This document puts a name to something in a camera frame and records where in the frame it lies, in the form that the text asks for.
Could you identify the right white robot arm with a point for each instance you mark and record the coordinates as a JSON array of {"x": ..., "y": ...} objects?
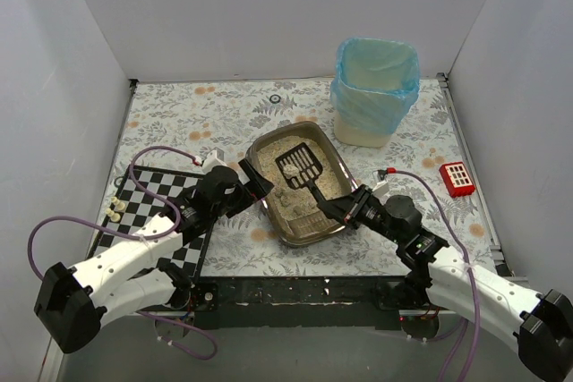
[{"x": 537, "y": 326}]

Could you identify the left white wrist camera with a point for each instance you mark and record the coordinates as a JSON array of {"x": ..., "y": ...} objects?
[{"x": 213, "y": 159}]

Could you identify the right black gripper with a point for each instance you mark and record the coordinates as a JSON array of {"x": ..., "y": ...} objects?
[{"x": 356, "y": 205}]

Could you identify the blue plastic bin liner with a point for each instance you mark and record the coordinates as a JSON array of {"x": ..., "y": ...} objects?
[{"x": 377, "y": 81}]

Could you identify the black litter scoop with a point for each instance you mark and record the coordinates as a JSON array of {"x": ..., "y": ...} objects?
[{"x": 295, "y": 200}]

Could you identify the black white chessboard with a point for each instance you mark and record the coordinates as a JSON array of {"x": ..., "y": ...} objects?
[{"x": 140, "y": 208}]

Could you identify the floral table mat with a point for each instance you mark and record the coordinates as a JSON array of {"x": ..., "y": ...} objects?
[{"x": 169, "y": 123}]

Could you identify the brown plastic litter box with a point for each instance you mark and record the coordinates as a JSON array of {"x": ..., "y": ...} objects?
[{"x": 307, "y": 229}]

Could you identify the grey litter clump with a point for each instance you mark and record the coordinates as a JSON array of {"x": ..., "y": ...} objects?
[{"x": 290, "y": 171}]

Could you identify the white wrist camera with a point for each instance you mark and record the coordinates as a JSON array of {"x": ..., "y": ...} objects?
[
  {"x": 213, "y": 159},
  {"x": 381, "y": 187}
]

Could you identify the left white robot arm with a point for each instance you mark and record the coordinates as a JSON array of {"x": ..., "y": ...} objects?
[{"x": 75, "y": 302}]

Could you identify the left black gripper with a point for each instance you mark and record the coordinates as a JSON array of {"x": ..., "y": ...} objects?
[{"x": 246, "y": 182}]

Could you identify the beige trash bin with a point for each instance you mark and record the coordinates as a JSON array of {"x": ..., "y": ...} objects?
[{"x": 350, "y": 135}]

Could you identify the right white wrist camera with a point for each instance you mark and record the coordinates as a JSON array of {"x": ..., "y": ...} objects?
[{"x": 381, "y": 187}]

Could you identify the red toy block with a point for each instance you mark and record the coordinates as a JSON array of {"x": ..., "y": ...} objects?
[{"x": 457, "y": 179}]

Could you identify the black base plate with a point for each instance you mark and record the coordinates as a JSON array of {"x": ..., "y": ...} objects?
[{"x": 381, "y": 302}]

